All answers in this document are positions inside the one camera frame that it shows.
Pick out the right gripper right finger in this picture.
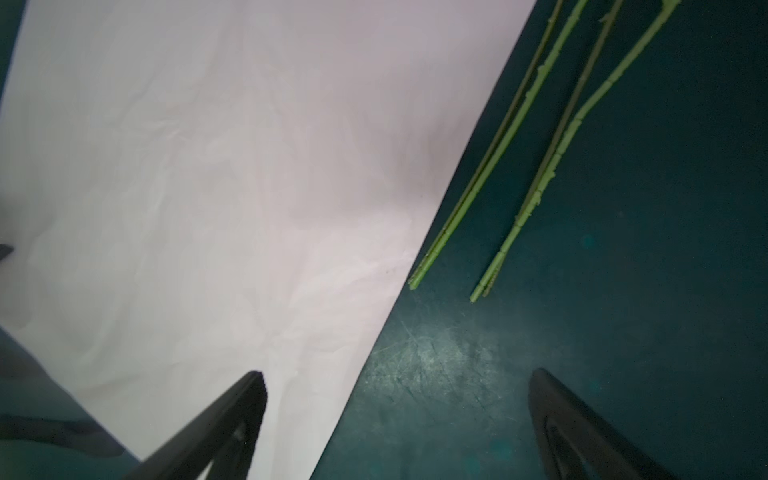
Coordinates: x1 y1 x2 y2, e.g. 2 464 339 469
528 368 675 480

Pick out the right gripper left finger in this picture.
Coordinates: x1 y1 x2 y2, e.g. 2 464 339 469
125 371 268 480

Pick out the pink purple wrapping paper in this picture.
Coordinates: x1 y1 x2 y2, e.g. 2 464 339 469
1 1 533 479

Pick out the pink fake flower stem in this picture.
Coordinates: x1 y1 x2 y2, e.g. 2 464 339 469
407 0 588 290

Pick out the mint fake flower stem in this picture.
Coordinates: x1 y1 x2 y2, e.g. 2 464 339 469
470 0 680 302

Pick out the green table mat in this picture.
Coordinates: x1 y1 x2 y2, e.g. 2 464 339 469
0 0 768 480

